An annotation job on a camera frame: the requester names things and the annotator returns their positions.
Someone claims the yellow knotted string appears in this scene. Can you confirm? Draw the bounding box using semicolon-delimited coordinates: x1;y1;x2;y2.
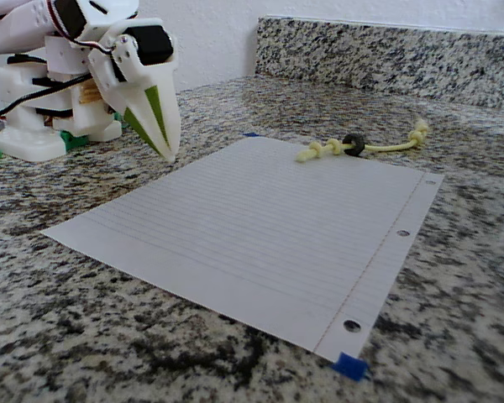
296;118;429;164

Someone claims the black hex nut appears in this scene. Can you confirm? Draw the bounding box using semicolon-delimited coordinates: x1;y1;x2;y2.
343;133;365;156

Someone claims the lined white paper sheet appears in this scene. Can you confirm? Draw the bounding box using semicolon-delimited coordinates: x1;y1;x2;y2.
40;138;445;363

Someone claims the granite backsplash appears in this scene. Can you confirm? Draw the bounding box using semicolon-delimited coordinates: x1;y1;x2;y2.
255;15;504;113

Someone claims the black power cable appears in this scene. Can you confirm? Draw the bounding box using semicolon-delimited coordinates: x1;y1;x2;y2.
0;73;92;118

